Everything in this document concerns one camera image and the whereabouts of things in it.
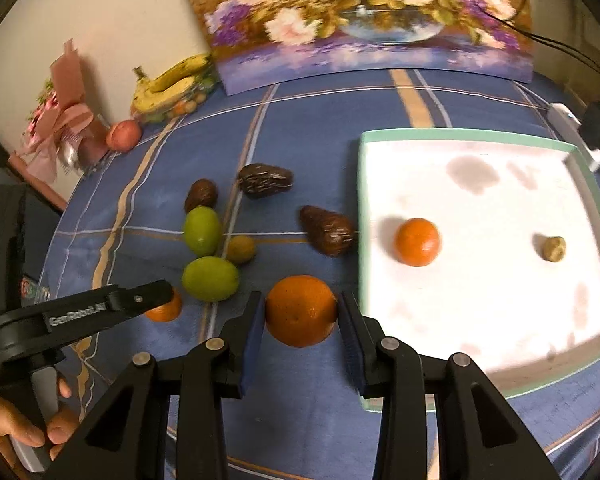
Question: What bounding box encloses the white tray with green rim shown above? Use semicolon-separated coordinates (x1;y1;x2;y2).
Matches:
356;128;600;415

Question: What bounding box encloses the small orange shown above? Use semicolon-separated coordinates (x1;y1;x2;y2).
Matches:
144;287;183;323

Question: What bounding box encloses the banana bunch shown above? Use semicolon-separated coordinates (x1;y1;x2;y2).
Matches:
131;52;214;114

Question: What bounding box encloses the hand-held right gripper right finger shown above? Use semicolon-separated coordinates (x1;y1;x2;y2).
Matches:
337;290;561;480

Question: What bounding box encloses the glass fruit bowl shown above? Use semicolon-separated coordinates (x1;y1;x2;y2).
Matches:
136;74;220;124

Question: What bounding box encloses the black cable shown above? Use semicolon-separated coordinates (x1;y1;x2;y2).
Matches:
477;0;600;78

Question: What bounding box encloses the large orange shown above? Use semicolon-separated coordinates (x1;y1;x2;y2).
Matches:
265;275;339;349

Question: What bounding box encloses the black power adapter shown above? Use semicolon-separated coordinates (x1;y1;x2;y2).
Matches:
579;101;600;150

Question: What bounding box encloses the floral painting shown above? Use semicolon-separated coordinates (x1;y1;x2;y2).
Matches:
172;0;536;96

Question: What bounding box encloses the red apple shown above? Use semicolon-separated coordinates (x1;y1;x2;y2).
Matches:
105;120;143;152

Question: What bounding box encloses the blue plaid tablecloth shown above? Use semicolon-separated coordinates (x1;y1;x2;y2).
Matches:
39;67;600;480

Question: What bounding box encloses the person's left hand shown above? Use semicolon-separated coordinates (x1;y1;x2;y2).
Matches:
0;377;83;463

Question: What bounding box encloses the wrinkled dark brown avocado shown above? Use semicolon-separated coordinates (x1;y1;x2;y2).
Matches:
237;163;294;200

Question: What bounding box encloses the small round dark avocado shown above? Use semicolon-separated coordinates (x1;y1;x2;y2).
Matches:
184;179;218;214

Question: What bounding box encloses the round olive green fruit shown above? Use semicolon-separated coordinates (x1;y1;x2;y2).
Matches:
226;235;257;265

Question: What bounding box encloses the white power strip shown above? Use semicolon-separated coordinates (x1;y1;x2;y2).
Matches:
549;103;600;172

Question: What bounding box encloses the mandarin orange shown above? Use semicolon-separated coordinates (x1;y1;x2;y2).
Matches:
395;217;441;267

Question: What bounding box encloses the large dark brown avocado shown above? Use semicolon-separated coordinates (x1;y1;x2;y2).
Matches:
299;205;357;258

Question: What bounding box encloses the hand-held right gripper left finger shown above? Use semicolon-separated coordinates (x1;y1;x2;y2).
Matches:
42;290;264;480

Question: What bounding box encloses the wrinkled yellow fruit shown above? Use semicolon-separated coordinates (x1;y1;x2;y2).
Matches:
539;235;567;263

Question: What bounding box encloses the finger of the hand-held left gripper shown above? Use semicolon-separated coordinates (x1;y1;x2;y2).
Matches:
41;280;175;347

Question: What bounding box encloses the green mango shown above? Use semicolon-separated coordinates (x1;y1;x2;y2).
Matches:
182;256;240;303
183;206;223;257

